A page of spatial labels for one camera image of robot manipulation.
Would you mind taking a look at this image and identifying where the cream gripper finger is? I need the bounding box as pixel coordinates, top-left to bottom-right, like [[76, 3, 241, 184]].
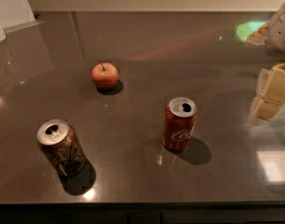
[[256, 63, 285, 105], [250, 96, 281, 120]]

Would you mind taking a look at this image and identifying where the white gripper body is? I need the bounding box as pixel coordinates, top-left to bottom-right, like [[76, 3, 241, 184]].
[[265, 2, 285, 62]]

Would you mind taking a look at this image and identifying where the red coke can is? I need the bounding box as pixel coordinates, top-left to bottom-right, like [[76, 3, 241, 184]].
[[163, 97, 197, 152]]

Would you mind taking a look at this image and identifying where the dark orange soda can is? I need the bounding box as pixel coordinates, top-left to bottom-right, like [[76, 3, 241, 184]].
[[36, 119, 86, 177]]

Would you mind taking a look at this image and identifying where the red apple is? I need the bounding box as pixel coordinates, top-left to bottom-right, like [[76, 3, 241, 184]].
[[92, 63, 119, 90]]

